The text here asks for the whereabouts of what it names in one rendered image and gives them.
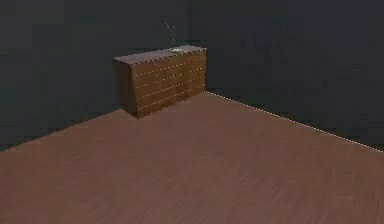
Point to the brown wooden chest of drawers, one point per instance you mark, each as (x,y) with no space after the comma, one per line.
(160,80)

